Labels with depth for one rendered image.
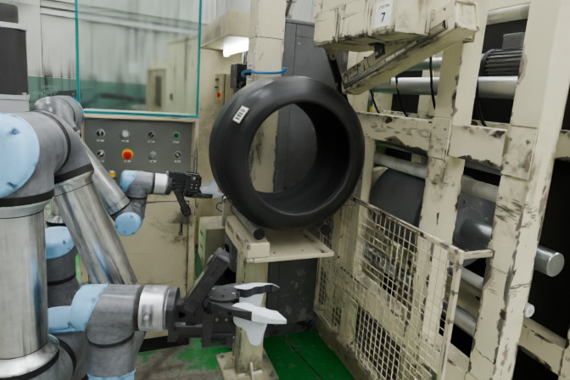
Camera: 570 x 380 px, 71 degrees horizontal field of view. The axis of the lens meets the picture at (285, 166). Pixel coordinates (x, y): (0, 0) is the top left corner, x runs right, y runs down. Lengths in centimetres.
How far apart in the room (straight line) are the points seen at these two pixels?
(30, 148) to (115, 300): 27
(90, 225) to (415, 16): 110
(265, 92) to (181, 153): 83
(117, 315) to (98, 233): 18
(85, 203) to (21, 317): 21
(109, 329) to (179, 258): 150
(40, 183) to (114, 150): 141
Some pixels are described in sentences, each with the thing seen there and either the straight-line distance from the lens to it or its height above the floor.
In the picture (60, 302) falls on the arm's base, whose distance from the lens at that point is 146.
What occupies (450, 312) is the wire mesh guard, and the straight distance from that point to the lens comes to 140.
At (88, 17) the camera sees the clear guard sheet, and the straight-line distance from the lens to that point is 209.
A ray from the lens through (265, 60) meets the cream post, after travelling 181.
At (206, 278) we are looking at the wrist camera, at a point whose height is 111.
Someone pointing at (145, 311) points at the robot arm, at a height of 105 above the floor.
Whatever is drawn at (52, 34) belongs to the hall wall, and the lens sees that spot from 1063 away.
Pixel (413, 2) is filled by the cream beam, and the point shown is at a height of 173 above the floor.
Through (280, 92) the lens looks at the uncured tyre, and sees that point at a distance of 142.
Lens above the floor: 142
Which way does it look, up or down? 10 degrees down
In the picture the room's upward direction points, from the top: 4 degrees clockwise
